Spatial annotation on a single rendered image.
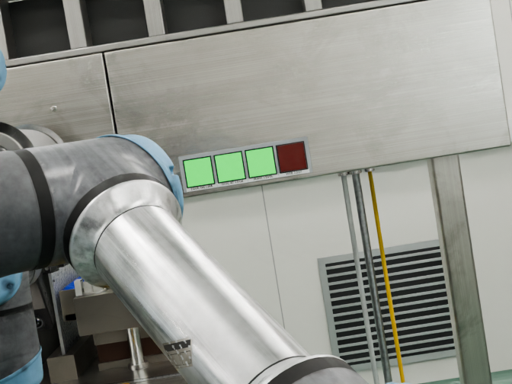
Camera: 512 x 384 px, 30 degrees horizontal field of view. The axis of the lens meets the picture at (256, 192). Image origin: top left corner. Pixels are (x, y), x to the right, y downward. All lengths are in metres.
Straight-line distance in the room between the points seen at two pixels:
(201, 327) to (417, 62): 1.19
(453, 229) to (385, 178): 2.17
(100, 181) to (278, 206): 3.31
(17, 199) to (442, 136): 1.14
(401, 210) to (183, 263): 3.45
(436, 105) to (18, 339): 0.96
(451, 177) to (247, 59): 0.51
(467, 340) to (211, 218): 2.27
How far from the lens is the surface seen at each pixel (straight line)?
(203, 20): 1.93
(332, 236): 4.20
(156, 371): 1.51
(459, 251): 2.05
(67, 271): 1.68
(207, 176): 1.83
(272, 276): 4.21
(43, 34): 1.97
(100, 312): 1.51
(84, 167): 0.91
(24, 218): 0.88
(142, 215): 0.86
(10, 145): 1.55
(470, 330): 2.08
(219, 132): 1.83
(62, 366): 1.56
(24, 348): 1.27
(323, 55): 1.84
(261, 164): 1.83
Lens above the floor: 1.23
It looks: 3 degrees down
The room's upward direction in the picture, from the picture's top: 9 degrees counter-clockwise
